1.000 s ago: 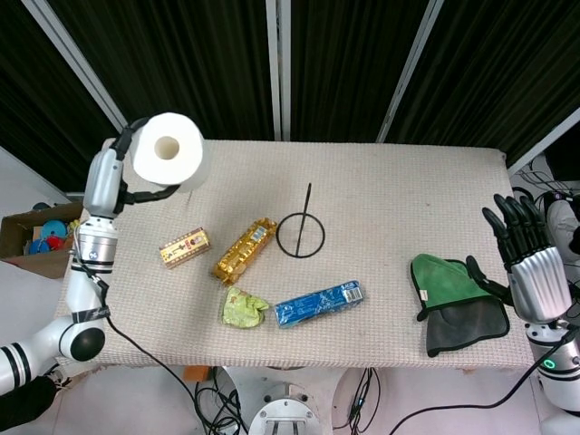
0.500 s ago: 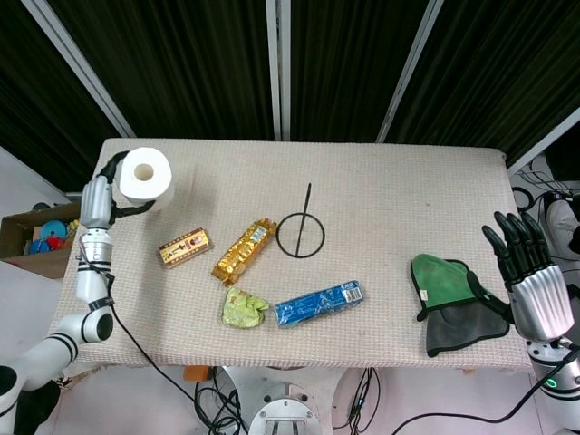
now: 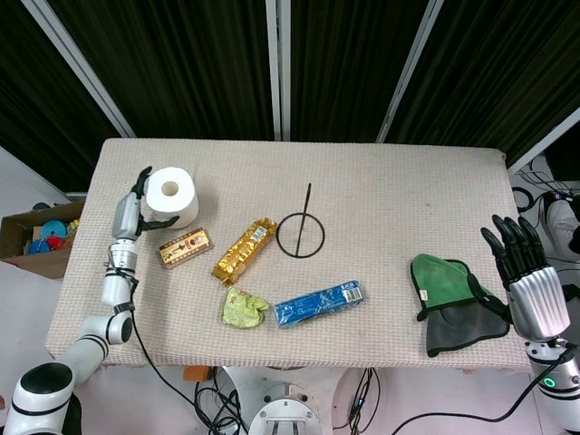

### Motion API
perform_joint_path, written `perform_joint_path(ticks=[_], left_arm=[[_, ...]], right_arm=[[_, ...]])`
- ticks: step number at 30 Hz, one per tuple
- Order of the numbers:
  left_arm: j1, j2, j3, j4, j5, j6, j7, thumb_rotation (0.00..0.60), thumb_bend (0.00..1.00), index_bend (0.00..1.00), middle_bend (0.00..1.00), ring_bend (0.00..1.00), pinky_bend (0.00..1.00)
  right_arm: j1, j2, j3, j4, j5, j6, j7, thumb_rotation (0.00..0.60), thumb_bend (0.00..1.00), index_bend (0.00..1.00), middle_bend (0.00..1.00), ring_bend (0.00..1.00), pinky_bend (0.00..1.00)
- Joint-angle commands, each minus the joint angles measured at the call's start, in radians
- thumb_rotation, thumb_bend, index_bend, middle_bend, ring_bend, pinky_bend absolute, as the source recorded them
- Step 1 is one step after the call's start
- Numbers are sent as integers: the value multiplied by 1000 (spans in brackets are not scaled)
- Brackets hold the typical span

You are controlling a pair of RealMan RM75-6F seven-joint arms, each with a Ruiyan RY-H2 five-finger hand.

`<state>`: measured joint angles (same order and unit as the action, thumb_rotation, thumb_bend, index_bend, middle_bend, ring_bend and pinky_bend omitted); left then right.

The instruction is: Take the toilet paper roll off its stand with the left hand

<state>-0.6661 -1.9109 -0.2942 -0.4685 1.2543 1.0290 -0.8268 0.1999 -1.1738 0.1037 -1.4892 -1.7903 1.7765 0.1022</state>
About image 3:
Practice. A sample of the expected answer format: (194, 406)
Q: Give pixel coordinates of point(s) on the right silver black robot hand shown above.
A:
(539, 299)

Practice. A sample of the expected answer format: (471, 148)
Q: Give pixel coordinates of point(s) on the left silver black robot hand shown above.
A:
(127, 217)

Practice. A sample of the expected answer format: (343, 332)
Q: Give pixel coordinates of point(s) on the white toilet paper roll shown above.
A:
(179, 206)

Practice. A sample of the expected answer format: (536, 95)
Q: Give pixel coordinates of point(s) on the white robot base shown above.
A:
(281, 408)

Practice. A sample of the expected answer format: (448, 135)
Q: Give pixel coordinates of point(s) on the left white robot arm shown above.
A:
(113, 290)

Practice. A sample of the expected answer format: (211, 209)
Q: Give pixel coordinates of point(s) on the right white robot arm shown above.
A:
(557, 389)

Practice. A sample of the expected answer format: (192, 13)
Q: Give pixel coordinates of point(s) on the yellow plastic toy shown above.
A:
(74, 226)

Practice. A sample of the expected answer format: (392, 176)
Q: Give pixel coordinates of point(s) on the brown snack packet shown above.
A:
(186, 247)

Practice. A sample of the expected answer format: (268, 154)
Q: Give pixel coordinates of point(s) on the blue plastic toy disc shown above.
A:
(56, 226)

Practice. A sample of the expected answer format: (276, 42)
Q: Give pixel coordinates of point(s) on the red plastic toy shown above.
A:
(55, 242)

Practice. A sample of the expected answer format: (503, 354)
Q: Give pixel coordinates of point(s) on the white machine housing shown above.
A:
(559, 222)

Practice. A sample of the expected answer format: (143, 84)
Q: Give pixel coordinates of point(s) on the grey microfibre cloth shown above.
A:
(462, 331)

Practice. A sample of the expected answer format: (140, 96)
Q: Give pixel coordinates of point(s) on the green microfibre cloth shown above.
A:
(439, 276)

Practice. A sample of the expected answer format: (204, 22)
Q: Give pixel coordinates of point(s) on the brown cardboard box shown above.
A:
(27, 267)

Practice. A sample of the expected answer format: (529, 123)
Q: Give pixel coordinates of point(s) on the gold foil biscuit pack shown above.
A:
(242, 254)

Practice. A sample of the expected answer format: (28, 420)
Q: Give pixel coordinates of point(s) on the green crumpled snack bag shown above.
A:
(240, 308)

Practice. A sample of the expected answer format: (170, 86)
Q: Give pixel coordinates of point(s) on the black curtain panel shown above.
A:
(36, 90)
(344, 68)
(181, 68)
(498, 68)

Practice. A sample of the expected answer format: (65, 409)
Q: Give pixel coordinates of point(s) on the beige waffle tablecloth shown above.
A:
(385, 204)

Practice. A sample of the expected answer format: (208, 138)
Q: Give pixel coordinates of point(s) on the blue cookie box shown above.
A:
(312, 306)

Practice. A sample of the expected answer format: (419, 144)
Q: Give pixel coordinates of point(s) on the grey slanted frame post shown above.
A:
(79, 68)
(544, 145)
(410, 68)

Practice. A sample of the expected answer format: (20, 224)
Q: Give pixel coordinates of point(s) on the grey upright frame post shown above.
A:
(274, 68)

